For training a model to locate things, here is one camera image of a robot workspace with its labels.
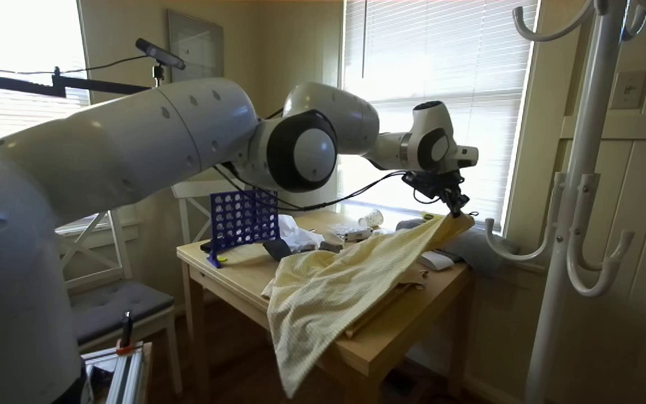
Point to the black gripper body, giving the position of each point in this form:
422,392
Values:
431,182

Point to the yellow towel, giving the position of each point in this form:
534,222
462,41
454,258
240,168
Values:
323,298

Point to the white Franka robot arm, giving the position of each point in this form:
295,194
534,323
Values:
113,148

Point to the grey folded cloth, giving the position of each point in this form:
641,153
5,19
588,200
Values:
481,250

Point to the small white cloth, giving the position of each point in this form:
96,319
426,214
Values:
435,261

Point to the white coat rack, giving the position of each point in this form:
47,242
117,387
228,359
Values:
578,171

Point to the large white window blinds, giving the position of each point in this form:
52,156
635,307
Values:
459,68

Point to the wooden clothes hanger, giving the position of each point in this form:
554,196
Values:
379,310

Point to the white crumpled cloth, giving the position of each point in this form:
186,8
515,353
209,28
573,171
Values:
297,233

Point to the light wooden table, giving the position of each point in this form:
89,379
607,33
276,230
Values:
383,343

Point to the blue connect four grid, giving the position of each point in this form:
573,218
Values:
246,215

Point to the white wooden chair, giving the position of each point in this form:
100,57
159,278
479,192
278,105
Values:
189,192

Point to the black marker with red collar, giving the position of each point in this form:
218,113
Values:
126,329

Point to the white chair with grey cushion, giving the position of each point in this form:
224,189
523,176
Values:
113,304

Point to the white open box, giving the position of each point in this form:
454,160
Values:
113,374

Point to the grey wall panel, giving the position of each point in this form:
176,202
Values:
196,46

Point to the black camera on boom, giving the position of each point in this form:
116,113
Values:
159,54

